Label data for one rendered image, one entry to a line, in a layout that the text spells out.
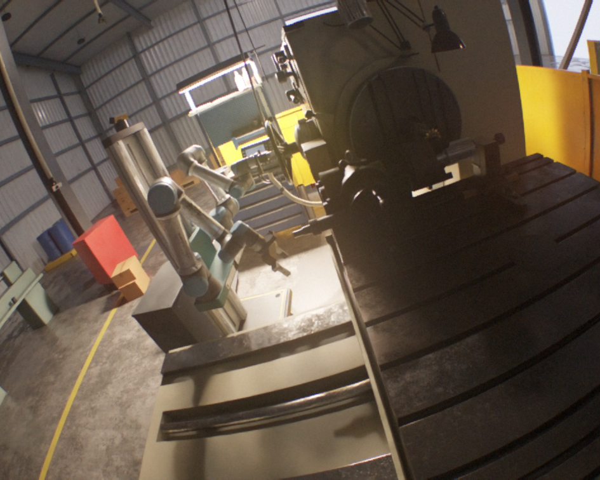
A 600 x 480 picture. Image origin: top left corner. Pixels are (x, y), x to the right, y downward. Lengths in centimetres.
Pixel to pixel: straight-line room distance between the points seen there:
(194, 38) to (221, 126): 1184
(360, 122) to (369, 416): 114
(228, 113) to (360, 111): 242
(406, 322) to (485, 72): 134
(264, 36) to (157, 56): 498
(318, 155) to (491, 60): 107
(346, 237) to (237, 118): 267
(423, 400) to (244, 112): 331
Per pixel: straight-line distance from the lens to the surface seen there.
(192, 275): 138
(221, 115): 364
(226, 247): 138
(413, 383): 77
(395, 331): 87
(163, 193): 125
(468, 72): 172
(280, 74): 168
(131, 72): 1620
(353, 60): 147
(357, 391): 114
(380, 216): 99
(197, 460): 128
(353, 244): 117
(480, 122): 178
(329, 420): 110
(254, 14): 1508
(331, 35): 146
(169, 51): 1553
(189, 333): 192
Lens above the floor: 167
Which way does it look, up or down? 29 degrees down
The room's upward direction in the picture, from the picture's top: 23 degrees counter-clockwise
